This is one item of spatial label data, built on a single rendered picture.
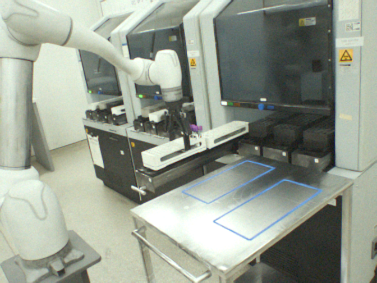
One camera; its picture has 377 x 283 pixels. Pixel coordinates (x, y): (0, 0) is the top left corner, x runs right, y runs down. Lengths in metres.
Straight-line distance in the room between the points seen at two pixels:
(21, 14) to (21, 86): 0.26
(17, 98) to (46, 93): 3.63
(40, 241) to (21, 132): 0.38
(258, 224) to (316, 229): 0.65
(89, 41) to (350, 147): 1.05
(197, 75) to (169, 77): 0.51
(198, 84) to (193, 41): 0.24
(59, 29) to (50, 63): 3.76
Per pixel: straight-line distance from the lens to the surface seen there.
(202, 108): 1.90
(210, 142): 1.56
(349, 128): 1.41
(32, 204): 1.08
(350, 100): 1.38
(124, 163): 2.77
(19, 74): 1.24
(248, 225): 0.95
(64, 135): 4.98
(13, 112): 1.24
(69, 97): 4.96
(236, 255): 0.84
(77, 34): 1.16
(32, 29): 1.11
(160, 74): 1.40
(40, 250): 1.13
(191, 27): 1.87
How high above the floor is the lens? 1.34
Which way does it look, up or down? 18 degrees down
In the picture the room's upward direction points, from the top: 8 degrees counter-clockwise
